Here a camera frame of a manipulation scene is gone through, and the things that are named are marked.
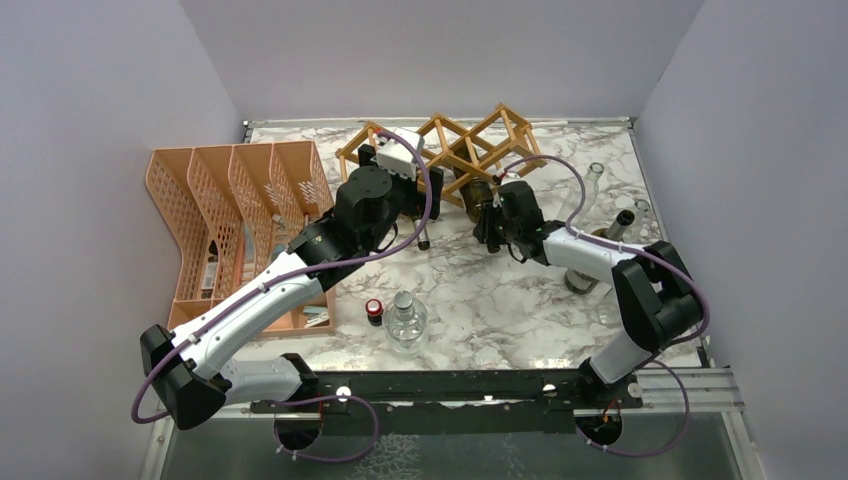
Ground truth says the green wine bottle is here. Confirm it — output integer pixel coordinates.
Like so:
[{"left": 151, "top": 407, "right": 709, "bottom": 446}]
[
  {"left": 564, "top": 236, "right": 614, "bottom": 295},
  {"left": 411, "top": 214, "right": 431, "bottom": 251},
  {"left": 459, "top": 176, "right": 501, "bottom": 254}
]

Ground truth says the tall clear glass bottle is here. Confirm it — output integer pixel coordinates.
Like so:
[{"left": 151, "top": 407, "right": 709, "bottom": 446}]
[{"left": 556, "top": 162, "right": 605, "bottom": 227}]

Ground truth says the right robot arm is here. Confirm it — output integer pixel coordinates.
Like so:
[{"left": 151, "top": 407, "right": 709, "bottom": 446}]
[{"left": 474, "top": 180, "right": 708, "bottom": 407}]

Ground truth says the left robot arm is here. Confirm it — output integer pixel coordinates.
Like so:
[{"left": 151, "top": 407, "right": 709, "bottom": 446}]
[{"left": 130, "top": 132, "right": 436, "bottom": 430}]

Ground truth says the wooden lattice wine rack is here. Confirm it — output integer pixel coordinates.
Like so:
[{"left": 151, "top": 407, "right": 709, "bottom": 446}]
[{"left": 335, "top": 103, "right": 546, "bottom": 210}]

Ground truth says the grey neck dark bottle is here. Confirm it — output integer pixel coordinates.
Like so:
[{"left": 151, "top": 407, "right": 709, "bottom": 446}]
[{"left": 603, "top": 209, "right": 634, "bottom": 241}]

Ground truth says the small red capped jar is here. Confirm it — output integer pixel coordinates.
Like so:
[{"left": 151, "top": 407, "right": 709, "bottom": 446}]
[{"left": 365, "top": 298, "right": 384, "bottom": 327}]

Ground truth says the round clear glass decanter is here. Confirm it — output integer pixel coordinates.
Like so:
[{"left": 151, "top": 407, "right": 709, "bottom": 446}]
[{"left": 383, "top": 290, "right": 429, "bottom": 357}]

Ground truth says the peach plastic file organizer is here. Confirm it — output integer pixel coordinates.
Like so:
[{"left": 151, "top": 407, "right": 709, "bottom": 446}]
[{"left": 145, "top": 140, "right": 333, "bottom": 329}]

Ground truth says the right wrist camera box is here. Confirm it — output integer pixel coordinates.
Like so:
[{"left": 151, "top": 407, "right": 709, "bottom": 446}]
[{"left": 493, "top": 172, "right": 516, "bottom": 186}]

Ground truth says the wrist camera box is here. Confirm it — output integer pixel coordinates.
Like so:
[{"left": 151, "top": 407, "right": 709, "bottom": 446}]
[
  {"left": 493, "top": 172, "right": 516, "bottom": 186},
  {"left": 375, "top": 127, "right": 424, "bottom": 180}
]

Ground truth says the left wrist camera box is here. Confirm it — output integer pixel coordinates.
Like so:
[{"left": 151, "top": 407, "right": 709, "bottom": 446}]
[{"left": 375, "top": 127, "right": 424, "bottom": 180}]

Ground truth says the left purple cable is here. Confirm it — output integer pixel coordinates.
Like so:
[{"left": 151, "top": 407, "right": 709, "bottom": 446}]
[{"left": 130, "top": 129, "right": 435, "bottom": 425}]

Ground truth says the purple cable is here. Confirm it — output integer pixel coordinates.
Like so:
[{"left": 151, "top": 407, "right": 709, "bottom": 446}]
[
  {"left": 493, "top": 154, "right": 711, "bottom": 349},
  {"left": 130, "top": 129, "right": 435, "bottom": 425}
]

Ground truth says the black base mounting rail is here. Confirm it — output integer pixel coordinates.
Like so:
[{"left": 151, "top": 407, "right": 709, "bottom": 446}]
[{"left": 249, "top": 369, "right": 643, "bottom": 436}]

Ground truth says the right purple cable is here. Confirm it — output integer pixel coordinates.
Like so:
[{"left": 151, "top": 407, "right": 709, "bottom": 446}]
[{"left": 493, "top": 154, "right": 711, "bottom": 349}]

